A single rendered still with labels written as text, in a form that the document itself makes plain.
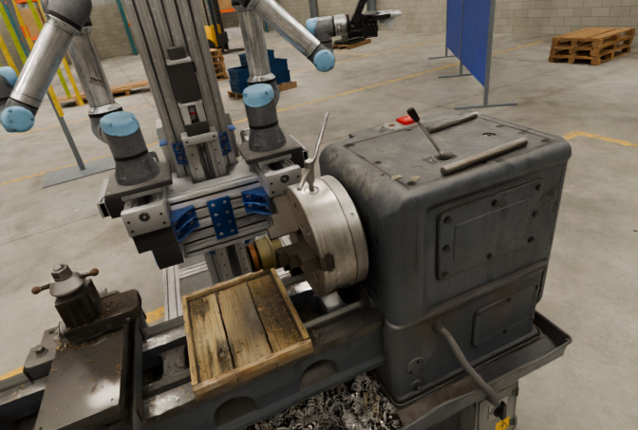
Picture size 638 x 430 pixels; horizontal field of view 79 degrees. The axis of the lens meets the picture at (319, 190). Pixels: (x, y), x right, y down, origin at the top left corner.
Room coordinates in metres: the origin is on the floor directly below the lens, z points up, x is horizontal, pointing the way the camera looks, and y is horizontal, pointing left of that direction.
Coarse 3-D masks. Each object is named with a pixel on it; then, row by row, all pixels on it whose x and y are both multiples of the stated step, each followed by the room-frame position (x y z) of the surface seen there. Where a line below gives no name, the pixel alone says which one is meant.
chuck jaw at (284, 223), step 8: (272, 200) 0.96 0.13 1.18; (280, 200) 0.94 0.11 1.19; (288, 200) 0.94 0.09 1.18; (280, 208) 0.93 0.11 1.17; (288, 208) 0.93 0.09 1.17; (272, 216) 0.91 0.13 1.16; (280, 216) 0.91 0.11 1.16; (288, 216) 0.91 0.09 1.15; (272, 224) 0.91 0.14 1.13; (280, 224) 0.90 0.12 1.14; (288, 224) 0.90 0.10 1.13; (296, 224) 0.90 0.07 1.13; (272, 232) 0.88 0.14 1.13; (280, 232) 0.88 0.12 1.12; (288, 232) 0.89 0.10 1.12
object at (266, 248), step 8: (256, 240) 0.86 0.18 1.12; (264, 240) 0.86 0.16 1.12; (272, 240) 0.87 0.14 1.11; (248, 248) 0.84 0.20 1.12; (256, 248) 0.84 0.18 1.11; (264, 248) 0.83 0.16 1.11; (272, 248) 0.84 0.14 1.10; (248, 256) 0.87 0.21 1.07; (256, 256) 0.82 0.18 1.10; (264, 256) 0.82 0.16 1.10; (272, 256) 0.82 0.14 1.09; (256, 264) 0.81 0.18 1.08; (264, 264) 0.81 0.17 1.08; (272, 264) 0.82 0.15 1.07
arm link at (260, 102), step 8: (248, 88) 1.50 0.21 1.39; (256, 88) 1.49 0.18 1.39; (264, 88) 1.47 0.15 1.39; (248, 96) 1.44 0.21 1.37; (256, 96) 1.43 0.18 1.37; (264, 96) 1.44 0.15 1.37; (272, 96) 1.47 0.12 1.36; (248, 104) 1.44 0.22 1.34; (256, 104) 1.43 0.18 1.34; (264, 104) 1.43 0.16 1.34; (272, 104) 1.46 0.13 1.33; (248, 112) 1.45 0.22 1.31; (256, 112) 1.43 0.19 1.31; (264, 112) 1.43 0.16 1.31; (272, 112) 1.45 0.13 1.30; (248, 120) 1.47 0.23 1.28; (256, 120) 1.43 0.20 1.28; (264, 120) 1.43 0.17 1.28; (272, 120) 1.45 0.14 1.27
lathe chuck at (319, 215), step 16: (288, 192) 0.94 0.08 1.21; (304, 192) 0.88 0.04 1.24; (320, 192) 0.87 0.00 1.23; (304, 208) 0.82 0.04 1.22; (320, 208) 0.82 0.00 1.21; (336, 208) 0.83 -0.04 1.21; (304, 224) 0.84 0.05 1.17; (320, 224) 0.79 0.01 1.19; (336, 224) 0.80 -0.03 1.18; (320, 240) 0.77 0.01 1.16; (336, 240) 0.77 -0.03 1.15; (352, 240) 0.78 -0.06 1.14; (320, 256) 0.75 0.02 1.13; (336, 256) 0.76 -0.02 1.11; (352, 256) 0.77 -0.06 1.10; (320, 272) 0.77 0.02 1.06; (336, 272) 0.75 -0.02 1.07; (352, 272) 0.77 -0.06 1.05; (320, 288) 0.79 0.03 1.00; (336, 288) 0.77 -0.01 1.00
